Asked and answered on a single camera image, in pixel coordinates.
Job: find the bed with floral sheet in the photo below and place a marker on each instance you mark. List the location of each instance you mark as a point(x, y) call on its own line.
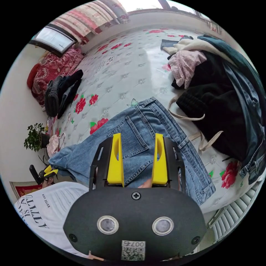
point(124, 68)

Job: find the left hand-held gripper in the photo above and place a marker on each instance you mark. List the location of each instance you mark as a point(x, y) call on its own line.
point(42, 174)

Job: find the green potted plant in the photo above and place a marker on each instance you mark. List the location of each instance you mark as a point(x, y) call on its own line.
point(34, 136)

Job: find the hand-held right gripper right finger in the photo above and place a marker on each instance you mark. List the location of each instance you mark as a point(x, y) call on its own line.
point(160, 172)

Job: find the blue jeans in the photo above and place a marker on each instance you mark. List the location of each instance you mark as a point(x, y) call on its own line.
point(137, 128)

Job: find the pink floral cloth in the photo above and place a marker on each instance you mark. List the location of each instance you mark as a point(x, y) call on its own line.
point(53, 144)

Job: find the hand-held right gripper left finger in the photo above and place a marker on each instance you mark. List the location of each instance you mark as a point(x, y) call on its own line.
point(115, 166)

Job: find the stack of dark folded clothes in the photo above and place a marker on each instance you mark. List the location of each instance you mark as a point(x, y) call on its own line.
point(60, 91)

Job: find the striped floral curtain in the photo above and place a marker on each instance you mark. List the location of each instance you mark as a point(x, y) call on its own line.
point(87, 18)

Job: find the white radiator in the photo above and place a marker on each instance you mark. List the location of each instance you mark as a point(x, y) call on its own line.
point(230, 212)

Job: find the pile of clothes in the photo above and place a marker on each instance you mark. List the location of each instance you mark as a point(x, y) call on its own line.
point(216, 87)

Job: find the black framed window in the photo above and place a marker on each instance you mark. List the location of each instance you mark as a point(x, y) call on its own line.
point(53, 39)

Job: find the person's body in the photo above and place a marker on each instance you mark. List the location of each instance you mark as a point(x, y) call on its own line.
point(45, 214)

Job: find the person's right hand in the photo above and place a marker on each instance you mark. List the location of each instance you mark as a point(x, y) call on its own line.
point(146, 184)

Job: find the red patterned rolled quilt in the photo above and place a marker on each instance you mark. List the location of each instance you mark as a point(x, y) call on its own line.
point(47, 72)

